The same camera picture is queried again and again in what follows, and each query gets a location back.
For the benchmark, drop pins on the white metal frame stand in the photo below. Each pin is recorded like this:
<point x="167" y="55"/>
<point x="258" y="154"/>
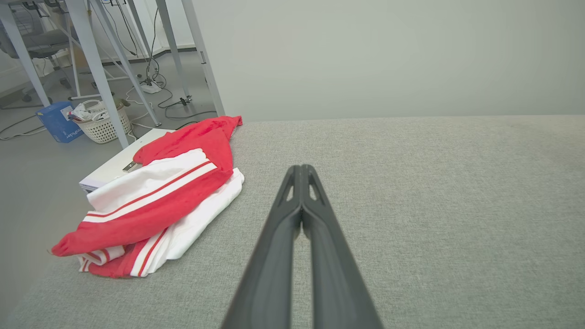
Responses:
<point x="93" y="64"/>

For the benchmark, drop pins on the white flat box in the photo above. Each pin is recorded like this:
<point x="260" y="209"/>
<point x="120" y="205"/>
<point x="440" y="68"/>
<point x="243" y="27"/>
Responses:
<point x="114" y="169"/>

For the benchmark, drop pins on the grey office chair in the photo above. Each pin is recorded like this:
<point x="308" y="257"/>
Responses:
<point x="41" y="43"/>

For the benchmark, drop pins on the red and white sports shirt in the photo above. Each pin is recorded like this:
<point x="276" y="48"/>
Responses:
<point x="183" y="196"/>

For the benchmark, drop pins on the white power strip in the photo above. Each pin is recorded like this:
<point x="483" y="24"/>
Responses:
<point x="151" y="87"/>

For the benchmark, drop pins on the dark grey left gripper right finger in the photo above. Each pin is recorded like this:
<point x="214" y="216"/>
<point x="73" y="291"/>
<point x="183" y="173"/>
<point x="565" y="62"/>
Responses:
<point x="338" y="283"/>

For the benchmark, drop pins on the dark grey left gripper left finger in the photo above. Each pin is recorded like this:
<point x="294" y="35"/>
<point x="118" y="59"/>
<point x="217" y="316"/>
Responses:
<point x="269" y="274"/>

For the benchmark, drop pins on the blue cardboard box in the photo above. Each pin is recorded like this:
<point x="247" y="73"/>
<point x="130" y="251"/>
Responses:
<point x="57" y="125"/>

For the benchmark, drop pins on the white laundry in basket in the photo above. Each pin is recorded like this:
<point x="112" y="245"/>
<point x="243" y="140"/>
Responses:
<point x="87" y="111"/>

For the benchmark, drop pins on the white perforated laundry basket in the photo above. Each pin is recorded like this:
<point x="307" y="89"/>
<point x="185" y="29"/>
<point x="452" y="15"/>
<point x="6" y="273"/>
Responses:
<point x="103" y="130"/>

